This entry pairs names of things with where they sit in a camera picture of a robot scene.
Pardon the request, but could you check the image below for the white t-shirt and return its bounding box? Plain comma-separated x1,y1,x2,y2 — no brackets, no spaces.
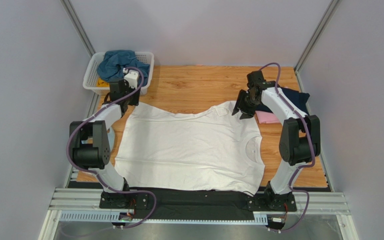
114,101,265,196

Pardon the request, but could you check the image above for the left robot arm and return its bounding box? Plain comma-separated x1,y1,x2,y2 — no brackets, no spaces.
67,79,140,209

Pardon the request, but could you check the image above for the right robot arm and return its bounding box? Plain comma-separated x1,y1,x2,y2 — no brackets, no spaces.
233,71,321,212

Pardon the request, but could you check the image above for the yellow t-shirt in basket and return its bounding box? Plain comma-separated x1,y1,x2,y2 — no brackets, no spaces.
96,77,110,88

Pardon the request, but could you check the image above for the folded pink t-shirt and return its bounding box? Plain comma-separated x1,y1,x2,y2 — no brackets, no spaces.
255,111,280,124

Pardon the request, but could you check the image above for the crumpled blue t-shirt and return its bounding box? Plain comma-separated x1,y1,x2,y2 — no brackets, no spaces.
96,50,150,85

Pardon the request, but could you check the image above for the folded navy t-shirt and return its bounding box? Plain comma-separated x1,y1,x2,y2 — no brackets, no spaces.
258,86,311,114

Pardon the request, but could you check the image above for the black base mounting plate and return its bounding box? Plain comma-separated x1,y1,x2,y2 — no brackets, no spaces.
99,187,297,221

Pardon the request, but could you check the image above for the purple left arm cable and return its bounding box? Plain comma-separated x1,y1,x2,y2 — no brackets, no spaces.
65,66,158,231

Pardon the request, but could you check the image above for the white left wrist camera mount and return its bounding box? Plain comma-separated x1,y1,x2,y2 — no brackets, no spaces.
122,68,144,90

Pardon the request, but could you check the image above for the right corner aluminium post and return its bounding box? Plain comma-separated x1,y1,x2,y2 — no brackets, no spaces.
294,0,342,74

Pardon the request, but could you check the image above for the corner aluminium post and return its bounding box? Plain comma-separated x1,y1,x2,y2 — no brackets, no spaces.
60,0,96,57
294,0,342,74

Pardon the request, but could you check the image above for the left corner aluminium post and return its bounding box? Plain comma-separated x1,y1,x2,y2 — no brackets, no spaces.
60,0,96,57

